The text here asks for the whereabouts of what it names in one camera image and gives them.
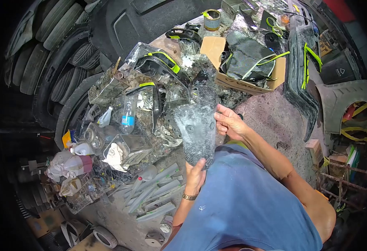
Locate narrow carbon trim yellow taped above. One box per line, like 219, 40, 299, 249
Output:
125, 82, 167, 132

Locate brown cardboard box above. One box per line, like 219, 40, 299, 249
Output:
200, 36, 287, 96

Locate rusty metal rack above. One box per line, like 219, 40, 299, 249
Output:
315, 159, 367, 211

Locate black bumper with yellow tape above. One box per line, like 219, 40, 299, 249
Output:
283, 6, 324, 142

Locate person's right fingers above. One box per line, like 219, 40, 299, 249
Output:
214, 113, 231, 136

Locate clear box with round jars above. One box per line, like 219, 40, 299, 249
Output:
83, 122, 119, 156

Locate small grey rubber wheel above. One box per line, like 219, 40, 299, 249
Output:
92, 226, 118, 249

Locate white plastic jug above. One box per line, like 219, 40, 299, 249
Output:
70, 142, 95, 157

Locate person's right thumb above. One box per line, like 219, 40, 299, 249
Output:
216, 104, 236, 117

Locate yellow tape strips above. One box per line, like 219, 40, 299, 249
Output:
340, 99, 367, 142

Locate clear bottle with red cap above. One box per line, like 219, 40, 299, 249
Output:
133, 164, 158, 189

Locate pink bottle wrapped in plastic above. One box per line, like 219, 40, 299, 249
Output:
45, 151, 93, 183

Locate dirty grey rag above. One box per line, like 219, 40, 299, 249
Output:
153, 123, 184, 147

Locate stack of car tyres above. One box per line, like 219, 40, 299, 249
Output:
3, 0, 109, 105

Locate person's body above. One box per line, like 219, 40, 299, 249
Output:
163, 143, 338, 251

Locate grey car fender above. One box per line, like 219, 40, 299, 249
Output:
315, 79, 367, 136

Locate small wooden block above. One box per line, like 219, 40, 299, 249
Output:
305, 139, 325, 167

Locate open tin can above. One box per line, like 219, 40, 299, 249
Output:
203, 9, 222, 31

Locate black wheel arch liner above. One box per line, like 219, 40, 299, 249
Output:
32, 23, 91, 131

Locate grey carbon pattern plastic cover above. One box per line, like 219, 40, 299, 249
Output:
173, 103, 218, 170

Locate clear rectangular plastic container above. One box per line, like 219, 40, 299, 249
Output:
103, 134, 154, 172

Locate green handled scissors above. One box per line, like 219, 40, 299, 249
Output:
266, 16, 284, 38

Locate person's right hand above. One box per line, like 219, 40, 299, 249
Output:
214, 104, 250, 142

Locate grey curved fender trim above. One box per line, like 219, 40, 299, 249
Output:
54, 73, 105, 150

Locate pile of grey plastic profiles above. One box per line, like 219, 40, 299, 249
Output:
112, 163, 186, 222

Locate person's left thumb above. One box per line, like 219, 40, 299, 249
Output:
193, 158, 207, 172

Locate small black part yellow taped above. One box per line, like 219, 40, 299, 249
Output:
165, 27, 203, 45

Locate carbon pattern scoop yellow taped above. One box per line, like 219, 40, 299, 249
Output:
133, 50, 192, 92

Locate wire mesh basket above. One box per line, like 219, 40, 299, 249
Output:
65, 169, 109, 214

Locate black plastic bin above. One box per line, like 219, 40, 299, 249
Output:
319, 48, 360, 85

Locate clear plastic water bottle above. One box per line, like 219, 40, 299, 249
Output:
120, 94, 139, 135

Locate white crumpled cloth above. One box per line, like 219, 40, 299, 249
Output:
102, 143, 128, 172

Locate small white squeeze bottle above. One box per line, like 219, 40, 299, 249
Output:
97, 106, 114, 128

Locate grey round metal disc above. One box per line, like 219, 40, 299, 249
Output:
144, 232, 165, 248

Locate shiny marbled metal tray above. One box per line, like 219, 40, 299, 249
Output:
88, 67, 131, 106

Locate flat cardboard pieces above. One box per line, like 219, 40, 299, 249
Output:
26, 208, 65, 239

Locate person's left hand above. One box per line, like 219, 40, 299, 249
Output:
183, 158, 207, 196

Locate large black car bumper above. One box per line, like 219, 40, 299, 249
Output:
89, 0, 222, 63

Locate carbon pattern panel yellow taped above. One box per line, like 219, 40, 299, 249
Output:
220, 30, 291, 83

